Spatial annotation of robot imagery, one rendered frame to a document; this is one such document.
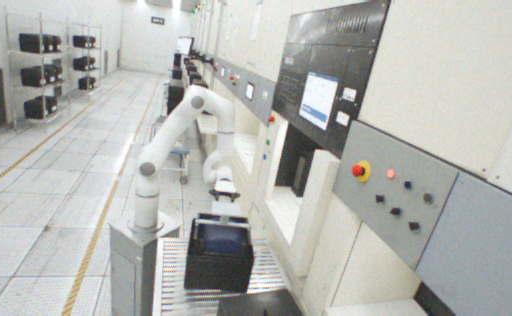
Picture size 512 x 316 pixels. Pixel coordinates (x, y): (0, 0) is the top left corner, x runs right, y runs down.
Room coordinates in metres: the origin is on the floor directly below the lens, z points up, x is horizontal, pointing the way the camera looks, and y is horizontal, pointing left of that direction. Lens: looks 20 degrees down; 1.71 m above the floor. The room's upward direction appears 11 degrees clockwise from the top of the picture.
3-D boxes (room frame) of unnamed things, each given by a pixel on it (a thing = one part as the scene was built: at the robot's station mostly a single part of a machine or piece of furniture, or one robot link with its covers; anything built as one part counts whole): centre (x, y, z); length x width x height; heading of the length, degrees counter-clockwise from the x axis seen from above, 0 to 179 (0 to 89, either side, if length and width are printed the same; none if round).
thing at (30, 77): (4.33, 3.63, 0.81); 0.30 x 0.28 x 0.26; 14
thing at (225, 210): (1.10, 0.09, 0.93); 0.24 x 0.20 x 0.32; 100
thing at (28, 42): (4.34, 3.64, 1.31); 0.30 x 0.28 x 0.26; 21
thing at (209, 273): (1.10, 0.09, 0.85); 0.28 x 0.28 x 0.17; 10
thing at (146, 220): (1.33, 0.53, 0.85); 0.19 x 0.19 x 0.18
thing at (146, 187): (1.36, 0.54, 1.07); 0.19 x 0.12 x 0.24; 19
